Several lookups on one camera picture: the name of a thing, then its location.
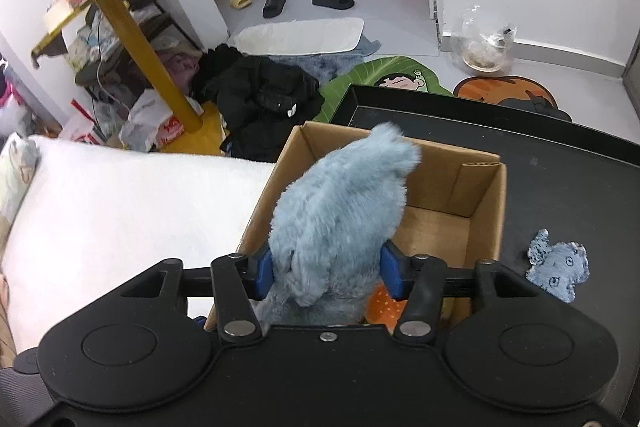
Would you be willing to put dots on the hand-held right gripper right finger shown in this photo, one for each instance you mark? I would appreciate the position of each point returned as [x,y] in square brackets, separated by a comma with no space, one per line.
[390,272]

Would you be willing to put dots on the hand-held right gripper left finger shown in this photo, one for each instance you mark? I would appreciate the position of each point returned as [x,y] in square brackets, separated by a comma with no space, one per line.
[262,274]

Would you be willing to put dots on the orange burger plush toy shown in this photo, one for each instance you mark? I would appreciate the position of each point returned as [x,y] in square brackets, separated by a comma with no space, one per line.
[380,307]

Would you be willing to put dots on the grey-blue fluffy plush toy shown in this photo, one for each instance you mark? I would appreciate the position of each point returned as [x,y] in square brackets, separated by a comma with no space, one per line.
[330,217]

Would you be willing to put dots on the brown cardboard box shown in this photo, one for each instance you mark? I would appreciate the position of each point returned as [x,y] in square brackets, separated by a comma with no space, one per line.
[440,177]

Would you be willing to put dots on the black tray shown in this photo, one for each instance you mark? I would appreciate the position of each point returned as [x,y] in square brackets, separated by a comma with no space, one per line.
[575,187]

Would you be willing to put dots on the white blanket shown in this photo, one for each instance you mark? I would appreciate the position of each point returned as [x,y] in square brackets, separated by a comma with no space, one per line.
[125,217]

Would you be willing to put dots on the small blue patterned plush toy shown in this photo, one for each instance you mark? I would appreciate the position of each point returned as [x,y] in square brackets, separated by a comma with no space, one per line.
[557,267]

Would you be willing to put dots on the black clothes pile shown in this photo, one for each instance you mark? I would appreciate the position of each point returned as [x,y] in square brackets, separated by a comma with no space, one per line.
[260,102]

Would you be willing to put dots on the white red plastic bag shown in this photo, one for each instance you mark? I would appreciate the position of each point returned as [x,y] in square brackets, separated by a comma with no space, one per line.
[150,122]

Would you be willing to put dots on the green leaf cartoon mat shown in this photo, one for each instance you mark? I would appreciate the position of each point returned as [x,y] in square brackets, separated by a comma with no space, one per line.
[360,77]

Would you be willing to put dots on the orange cartoon mat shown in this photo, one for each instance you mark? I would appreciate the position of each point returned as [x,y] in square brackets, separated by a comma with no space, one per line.
[490,89]

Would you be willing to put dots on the blue-grey fluffy rug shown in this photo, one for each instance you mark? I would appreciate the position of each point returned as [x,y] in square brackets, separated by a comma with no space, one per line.
[320,64]

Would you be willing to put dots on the white floor mat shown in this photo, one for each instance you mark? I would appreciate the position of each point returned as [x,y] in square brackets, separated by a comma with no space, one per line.
[300,36]

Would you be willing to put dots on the clear plastic bag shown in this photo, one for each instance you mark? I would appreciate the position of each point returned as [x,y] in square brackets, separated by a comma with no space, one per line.
[482,47]

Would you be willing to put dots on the yellow round table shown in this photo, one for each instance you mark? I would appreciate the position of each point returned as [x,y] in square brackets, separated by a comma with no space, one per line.
[145,52]

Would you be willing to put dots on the light patterned pillow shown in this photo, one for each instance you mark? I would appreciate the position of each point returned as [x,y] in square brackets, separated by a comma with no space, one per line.
[15,177]

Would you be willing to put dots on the black slipper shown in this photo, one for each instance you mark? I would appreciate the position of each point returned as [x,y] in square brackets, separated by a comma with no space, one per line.
[332,0]
[274,7]

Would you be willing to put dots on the yellow slipper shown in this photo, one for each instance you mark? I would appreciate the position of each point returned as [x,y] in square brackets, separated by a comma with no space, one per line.
[240,1]

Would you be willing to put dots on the white flat box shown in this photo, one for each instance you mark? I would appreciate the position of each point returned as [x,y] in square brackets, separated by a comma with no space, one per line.
[59,14]

